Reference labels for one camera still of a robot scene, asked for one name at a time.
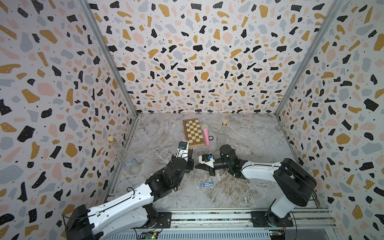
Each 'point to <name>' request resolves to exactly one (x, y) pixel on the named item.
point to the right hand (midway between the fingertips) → (197, 166)
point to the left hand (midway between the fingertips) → (191, 149)
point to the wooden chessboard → (194, 133)
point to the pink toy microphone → (205, 127)
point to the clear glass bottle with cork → (222, 134)
